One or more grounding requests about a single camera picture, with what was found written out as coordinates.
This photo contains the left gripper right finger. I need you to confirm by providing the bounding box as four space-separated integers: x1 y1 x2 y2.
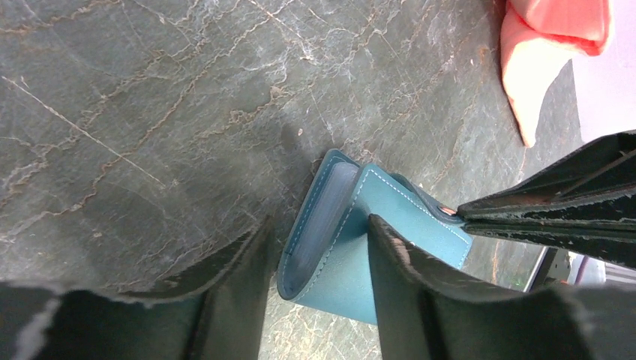
367 214 635 359

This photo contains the pink cloth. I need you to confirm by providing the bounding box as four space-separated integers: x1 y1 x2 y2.
499 0 614 148

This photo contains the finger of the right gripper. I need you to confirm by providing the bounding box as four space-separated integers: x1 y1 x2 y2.
457 130 635 221
462 212 635 269

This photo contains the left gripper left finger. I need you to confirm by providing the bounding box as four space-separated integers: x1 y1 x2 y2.
1 218 276 359

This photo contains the blue card holder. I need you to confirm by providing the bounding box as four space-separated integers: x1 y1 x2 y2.
277 149 473 324

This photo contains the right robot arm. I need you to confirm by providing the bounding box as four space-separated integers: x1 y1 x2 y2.
458 130 635 290

